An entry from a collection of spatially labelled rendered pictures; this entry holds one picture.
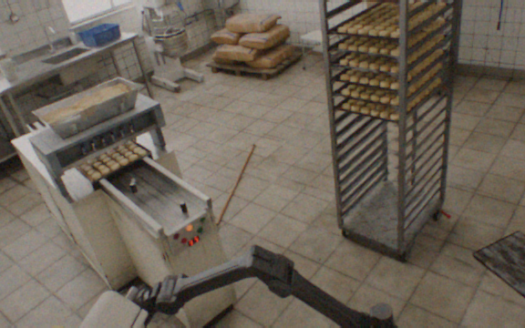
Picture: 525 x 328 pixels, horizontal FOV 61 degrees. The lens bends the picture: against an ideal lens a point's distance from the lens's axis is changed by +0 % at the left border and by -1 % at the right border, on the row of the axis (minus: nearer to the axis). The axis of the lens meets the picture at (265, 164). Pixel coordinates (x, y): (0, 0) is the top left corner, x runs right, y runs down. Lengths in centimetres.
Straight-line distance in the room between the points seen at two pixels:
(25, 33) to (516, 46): 544
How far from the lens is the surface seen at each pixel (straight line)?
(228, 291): 280
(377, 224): 317
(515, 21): 548
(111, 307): 138
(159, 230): 223
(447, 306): 292
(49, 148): 272
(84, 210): 287
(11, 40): 596
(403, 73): 232
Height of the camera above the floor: 224
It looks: 32 degrees down
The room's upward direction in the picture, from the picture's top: 10 degrees counter-clockwise
